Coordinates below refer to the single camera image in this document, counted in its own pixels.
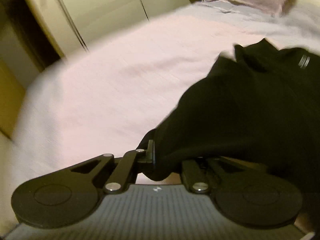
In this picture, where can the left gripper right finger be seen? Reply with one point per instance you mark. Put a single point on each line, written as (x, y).
(193, 178)

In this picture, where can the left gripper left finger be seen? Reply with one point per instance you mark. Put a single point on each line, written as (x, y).
(128, 167)

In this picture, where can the black zip fleece jacket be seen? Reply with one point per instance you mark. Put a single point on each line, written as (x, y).
(261, 107)

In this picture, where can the pink grey bedspread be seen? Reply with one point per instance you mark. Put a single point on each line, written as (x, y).
(106, 100)

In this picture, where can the wooden door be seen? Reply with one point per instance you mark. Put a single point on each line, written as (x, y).
(12, 94)

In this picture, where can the cream wardrobe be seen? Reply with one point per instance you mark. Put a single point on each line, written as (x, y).
(72, 25)

